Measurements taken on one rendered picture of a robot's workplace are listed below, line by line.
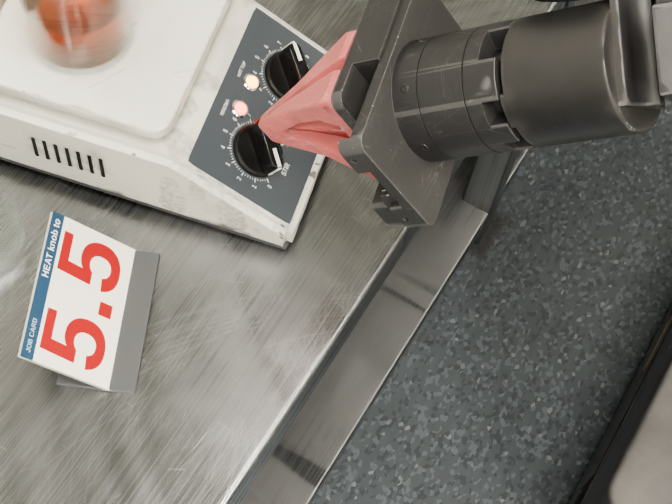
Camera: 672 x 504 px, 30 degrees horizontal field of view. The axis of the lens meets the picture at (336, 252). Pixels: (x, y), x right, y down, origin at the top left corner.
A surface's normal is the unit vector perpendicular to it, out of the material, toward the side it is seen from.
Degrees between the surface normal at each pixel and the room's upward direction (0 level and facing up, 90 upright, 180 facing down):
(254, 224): 90
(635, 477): 0
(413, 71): 42
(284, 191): 30
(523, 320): 0
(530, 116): 74
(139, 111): 0
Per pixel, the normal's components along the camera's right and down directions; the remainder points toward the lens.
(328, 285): 0.07, -0.46
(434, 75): -0.62, -0.19
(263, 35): 0.54, -0.25
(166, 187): -0.30, 0.84
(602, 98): -0.50, 0.52
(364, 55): -0.54, -0.55
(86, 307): 0.70, -0.27
